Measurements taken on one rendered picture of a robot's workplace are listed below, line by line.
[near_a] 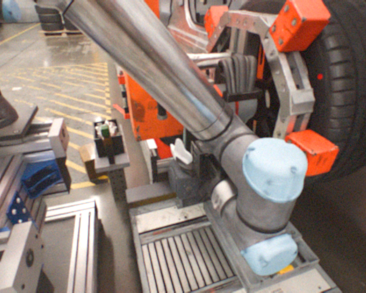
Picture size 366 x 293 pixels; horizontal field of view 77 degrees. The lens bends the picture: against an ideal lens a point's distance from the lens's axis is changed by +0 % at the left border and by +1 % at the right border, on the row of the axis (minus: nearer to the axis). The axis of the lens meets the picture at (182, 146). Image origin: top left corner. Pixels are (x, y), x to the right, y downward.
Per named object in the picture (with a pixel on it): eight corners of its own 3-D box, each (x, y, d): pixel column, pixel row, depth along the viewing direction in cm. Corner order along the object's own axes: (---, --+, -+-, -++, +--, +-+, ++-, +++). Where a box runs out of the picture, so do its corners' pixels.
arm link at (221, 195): (253, 215, 44) (215, 226, 42) (241, 198, 48) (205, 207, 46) (261, 186, 40) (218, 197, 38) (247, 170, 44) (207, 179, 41)
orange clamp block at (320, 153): (302, 151, 62) (329, 171, 55) (277, 156, 60) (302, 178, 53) (310, 128, 58) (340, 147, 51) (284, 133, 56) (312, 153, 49)
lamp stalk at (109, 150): (115, 164, 115) (108, 128, 104) (109, 165, 115) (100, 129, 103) (115, 160, 118) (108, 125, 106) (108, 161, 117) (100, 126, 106)
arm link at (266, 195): (223, 128, 33) (216, 183, 39) (268, 178, 24) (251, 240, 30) (271, 120, 35) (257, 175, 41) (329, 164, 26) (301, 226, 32)
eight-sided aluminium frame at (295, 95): (278, 211, 74) (344, 21, 44) (261, 217, 73) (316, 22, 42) (210, 131, 117) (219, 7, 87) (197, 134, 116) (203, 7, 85)
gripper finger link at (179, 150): (171, 129, 58) (198, 143, 52) (172, 148, 61) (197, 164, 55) (161, 133, 56) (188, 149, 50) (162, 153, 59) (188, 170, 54)
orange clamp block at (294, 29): (304, 51, 55) (333, 18, 47) (277, 53, 53) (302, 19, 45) (293, 29, 58) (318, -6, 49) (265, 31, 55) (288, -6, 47)
